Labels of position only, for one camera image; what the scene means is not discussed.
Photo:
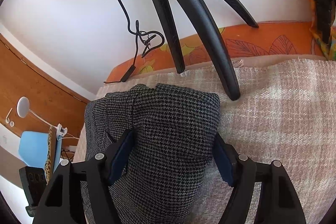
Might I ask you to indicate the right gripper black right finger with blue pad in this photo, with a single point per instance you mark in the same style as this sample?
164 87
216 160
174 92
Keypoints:
278 200

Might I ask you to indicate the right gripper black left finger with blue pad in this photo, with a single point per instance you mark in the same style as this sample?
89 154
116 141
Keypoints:
62 200

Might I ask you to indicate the grey houndstooth pants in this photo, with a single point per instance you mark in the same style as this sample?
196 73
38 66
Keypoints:
175 129

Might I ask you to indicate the light blue chair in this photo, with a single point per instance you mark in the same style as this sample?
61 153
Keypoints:
34 148

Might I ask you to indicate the white clip lamp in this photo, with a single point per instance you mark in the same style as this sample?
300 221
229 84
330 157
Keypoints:
23 109

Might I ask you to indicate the wooden door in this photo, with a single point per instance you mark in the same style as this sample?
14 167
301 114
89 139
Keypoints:
51 100

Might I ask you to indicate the pink checked bed blanket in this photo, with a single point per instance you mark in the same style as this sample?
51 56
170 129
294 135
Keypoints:
286 112

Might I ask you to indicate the black mini tripod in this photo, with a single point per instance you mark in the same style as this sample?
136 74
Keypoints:
207 30

